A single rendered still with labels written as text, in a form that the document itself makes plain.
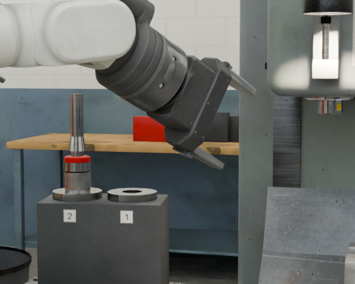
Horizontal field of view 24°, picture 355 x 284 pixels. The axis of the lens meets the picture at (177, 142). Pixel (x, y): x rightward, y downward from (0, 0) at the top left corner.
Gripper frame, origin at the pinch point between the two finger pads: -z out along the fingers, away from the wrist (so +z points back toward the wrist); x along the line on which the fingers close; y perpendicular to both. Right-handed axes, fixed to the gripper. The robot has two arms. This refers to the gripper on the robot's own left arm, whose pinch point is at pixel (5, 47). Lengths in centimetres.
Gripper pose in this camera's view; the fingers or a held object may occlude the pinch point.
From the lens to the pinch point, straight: 150.1
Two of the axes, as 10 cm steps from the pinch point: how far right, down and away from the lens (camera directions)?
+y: -6.5, -3.6, 6.6
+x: 5.2, -8.5, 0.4
